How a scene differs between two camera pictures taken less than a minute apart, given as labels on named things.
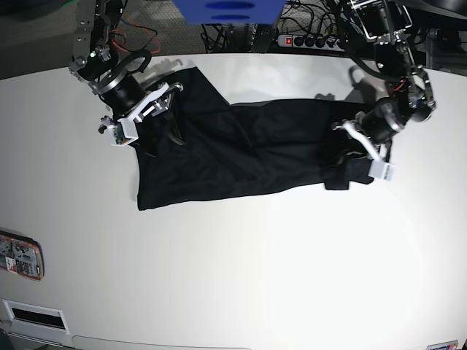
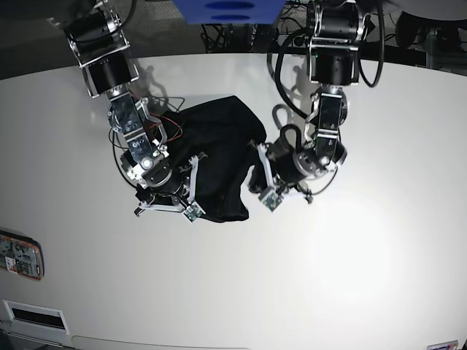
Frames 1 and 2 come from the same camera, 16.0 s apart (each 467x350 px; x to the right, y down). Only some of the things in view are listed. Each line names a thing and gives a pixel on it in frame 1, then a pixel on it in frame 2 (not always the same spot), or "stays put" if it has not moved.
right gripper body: x=376 y=124 -> x=284 y=168
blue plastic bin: x=230 y=12 stays put
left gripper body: x=129 y=102 -> x=168 y=189
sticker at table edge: x=448 y=345 stays put
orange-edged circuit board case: x=22 y=255 stays put
